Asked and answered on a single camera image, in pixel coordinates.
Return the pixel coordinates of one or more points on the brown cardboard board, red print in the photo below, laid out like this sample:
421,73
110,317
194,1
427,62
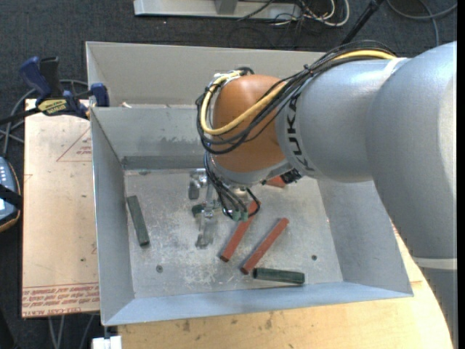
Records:
58,213

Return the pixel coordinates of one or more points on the dark green flat block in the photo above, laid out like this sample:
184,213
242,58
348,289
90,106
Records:
198,210
138,220
279,276

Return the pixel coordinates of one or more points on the black cylinder on white bracket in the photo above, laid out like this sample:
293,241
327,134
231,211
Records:
291,176

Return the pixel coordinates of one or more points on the red-brown flat block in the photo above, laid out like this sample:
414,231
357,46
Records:
238,236
265,245
278,182

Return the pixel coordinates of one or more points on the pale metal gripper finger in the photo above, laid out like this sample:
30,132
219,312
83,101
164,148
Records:
207,231
194,191

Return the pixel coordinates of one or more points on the grey metal bin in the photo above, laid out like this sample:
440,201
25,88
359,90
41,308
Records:
174,253

